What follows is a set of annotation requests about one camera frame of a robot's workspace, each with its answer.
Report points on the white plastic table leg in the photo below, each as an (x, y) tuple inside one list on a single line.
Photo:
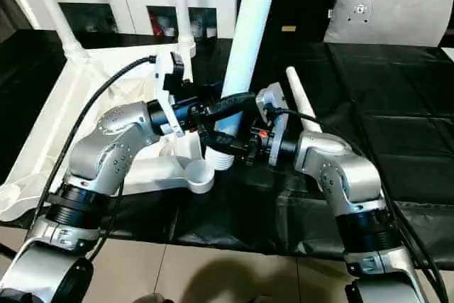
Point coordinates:
[(301, 100), (182, 12), (53, 12), (248, 40)]

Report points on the white plastic table top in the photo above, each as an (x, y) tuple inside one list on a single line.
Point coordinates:
[(88, 111)]

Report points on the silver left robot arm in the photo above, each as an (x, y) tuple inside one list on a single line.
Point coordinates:
[(95, 161)]

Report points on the black work mat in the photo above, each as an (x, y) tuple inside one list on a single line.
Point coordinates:
[(390, 111)]

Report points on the grey cushion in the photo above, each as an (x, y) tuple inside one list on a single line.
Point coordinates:
[(390, 12)]

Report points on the white flat board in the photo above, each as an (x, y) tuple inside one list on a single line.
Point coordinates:
[(448, 51)]

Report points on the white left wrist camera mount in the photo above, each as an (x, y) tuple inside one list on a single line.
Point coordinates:
[(166, 108)]

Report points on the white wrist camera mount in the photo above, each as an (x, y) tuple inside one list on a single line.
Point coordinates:
[(166, 108), (273, 104)]

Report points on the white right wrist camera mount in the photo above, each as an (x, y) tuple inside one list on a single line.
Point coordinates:
[(273, 104)]

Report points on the black metal table frame leg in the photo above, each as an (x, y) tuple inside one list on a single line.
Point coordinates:
[(9, 249)]

